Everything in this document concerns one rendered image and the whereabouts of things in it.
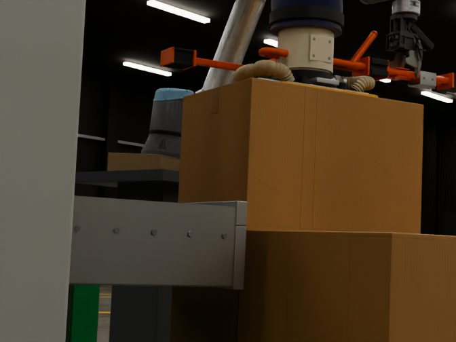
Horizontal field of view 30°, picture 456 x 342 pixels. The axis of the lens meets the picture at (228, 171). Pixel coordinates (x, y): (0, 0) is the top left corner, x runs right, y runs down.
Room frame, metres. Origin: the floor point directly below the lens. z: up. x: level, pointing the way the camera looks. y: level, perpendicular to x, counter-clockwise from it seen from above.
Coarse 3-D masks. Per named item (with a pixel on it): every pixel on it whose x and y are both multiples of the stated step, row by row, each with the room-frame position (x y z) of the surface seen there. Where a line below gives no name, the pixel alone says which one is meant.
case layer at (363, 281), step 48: (288, 240) 2.00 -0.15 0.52; (336, 240) 1.83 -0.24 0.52; (384, 240) 1.69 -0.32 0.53; (432, 240) 1.72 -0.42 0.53; (192, 288) 2.43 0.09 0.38; (288, 288) 1.99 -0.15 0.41; (336, 288) 1.83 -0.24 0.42; (384, 288) 1.69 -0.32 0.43; (432, 288) 1.73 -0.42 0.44; (192, 336) 2.42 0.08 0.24; (240, 336) 2.18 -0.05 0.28; (288, 336) 1.98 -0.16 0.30; (336, 336) 1.82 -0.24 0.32; (384, 336) 1.69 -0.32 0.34; (432, 336) 1.73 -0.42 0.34
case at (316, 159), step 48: (192, 96) 2.49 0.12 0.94; (240, 96) 2.24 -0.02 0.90; (288, 96) 2.26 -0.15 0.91; (336, 96) 2.33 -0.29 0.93; (192, 144) 2.48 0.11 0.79; (240, 144) 2.23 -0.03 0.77; (288, 144) 2.26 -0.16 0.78; (336, 144) 2.34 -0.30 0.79; (384, 144) 2.42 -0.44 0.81; (192, 192) 2.46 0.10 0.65; (240, 192) 2.23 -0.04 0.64; (288, 192) 2.26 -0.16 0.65; (336, 192) 2.34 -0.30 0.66; (384, 192) 2.42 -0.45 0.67
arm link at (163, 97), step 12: (156, 96) 3.19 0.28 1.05; (168, 96) 3.16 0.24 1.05; (180, 96) 3.16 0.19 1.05; (156, 108) 3.18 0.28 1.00; (168, 108) 3.16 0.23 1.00; (180, 108) 3.17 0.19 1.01; (156, 120) 3.17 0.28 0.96; (168, 120) 3.16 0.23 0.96; (180, 120) 3.17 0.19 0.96; (180, 132) 3.17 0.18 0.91
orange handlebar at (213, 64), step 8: (264, 48) 2.45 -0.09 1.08; (272, 48) 2.45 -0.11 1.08; (264, 56) 2.49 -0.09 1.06; (272, 56) 2.49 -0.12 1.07; (200, 64) 2.65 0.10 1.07; (208, 64) 2.66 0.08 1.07; (216, 64) 2.67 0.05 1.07; (224, 64) 2.69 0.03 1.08; (232, 64) 2.70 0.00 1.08; (240, 64) 2.72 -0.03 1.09; (336, 64) 2.56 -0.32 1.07; (344, 64) 2.57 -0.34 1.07; (352, 64) 2.59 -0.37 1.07; (360, 64) 2.60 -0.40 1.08; (392, 72) 2.66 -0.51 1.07; (400, 72) 2.68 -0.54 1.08; (408, 72) 2.70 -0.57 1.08; (408, 80) 2.76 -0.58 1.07; (440, 80) 2.76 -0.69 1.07; (448, 80) 2.78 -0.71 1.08
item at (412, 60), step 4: (408, 52) 2.70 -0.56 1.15; (412, 52) 2.70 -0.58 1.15; (416, 52) 2.70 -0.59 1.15; (412, 56) 2.69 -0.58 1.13; (416, 56) 2.70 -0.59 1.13; (408, 60) 2.68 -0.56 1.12; (412, 60) 2.69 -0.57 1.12; (416, 60) 2.69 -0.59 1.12; (408, 64) 2.68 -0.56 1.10; (412, 64) 2.68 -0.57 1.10; (416, 64) 2.69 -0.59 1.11; (420, 64) 2.69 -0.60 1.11; (416, 68) 2.69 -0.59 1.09; (420, 68) 2.69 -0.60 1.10; (416, 72) 2.69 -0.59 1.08; (416, 76) 2.69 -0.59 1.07
